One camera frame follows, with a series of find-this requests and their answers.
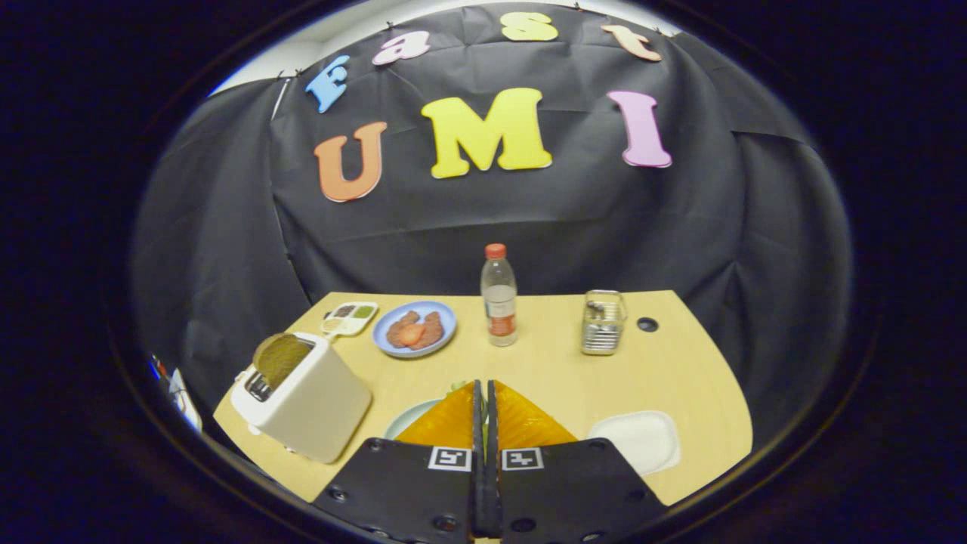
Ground white toaster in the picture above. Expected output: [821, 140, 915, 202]
[230, 332, 373, 464]

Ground white divided condiment tray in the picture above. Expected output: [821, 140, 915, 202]
[321, 301, 379, 338]

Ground clear bottle with red cap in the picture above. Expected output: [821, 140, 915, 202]
[481, 243, 518, 347]

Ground white square plate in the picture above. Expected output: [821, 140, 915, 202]
[588, 410, 681, 477]

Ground blue plate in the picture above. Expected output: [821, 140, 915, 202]
[372, 301, 458, 358]

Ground pale green round plate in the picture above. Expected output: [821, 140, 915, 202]
[384, 399, 443, 440]

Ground metal wire basket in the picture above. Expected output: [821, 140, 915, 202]
[580, 290, 628, 356]

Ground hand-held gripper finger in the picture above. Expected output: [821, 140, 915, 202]
[312, 380, 488, 544]
[487, 380, 669, 544]

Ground white and red item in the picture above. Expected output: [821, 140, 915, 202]
[150, 354, 203, 433]

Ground brown bread slice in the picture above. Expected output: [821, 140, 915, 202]
[252, 333, 314, 390]

